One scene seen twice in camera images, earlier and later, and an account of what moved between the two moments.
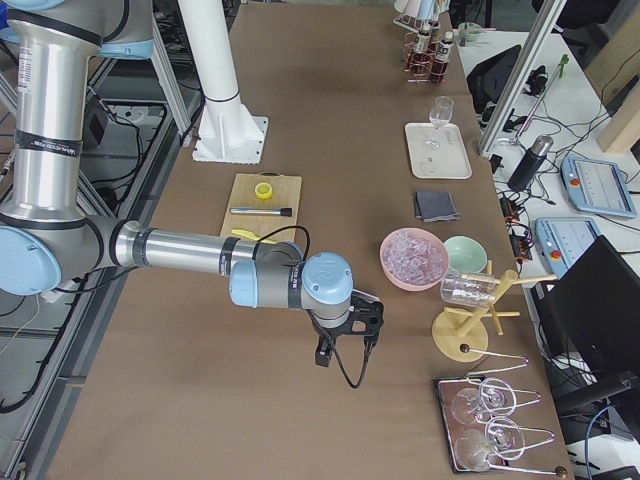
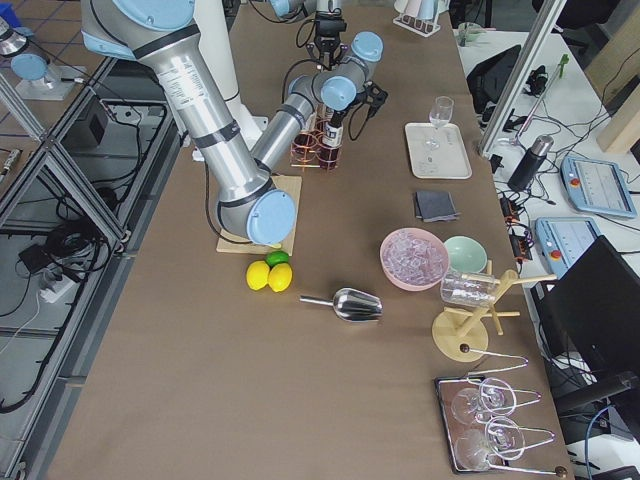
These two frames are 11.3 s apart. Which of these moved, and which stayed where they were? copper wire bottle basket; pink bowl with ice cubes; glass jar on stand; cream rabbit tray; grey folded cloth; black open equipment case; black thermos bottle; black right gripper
Moved: black right gripper; copper wire bottle basket
Stayed: grey folded cloth; cream rabbit tray; pink bowl with ice cubes; black open equipment case; glass jar on stand; black thermos bottle
